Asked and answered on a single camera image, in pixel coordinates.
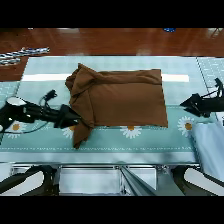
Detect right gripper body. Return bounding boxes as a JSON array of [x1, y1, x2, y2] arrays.
[[190, 94, 212, 118]]

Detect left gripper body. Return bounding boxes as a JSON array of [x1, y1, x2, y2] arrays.
[[52, 103, 82, 130]]

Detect brown T-shirt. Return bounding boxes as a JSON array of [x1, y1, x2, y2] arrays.
[[64, 62, 169, 150]]

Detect white flat sheet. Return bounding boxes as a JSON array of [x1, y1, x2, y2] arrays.
[[214, 111, 224, 123]]

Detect light blue garment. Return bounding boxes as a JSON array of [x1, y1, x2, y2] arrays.
[[190, 120, 224, 183]]

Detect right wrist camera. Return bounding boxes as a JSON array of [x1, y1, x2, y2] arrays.
[[213, 77, 224, 98]]

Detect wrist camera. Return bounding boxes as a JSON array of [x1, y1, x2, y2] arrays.
[[213, 77, 224, 98], [42, 89, 58, 102]]

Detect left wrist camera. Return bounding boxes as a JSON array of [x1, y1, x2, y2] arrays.
[[42, 89, 58, 102]]

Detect black cable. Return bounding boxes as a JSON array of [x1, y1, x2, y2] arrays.
[[0, 120, 52, 135]]

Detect silver frame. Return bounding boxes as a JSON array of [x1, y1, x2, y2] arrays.
[[0, 161, 224, 197]]

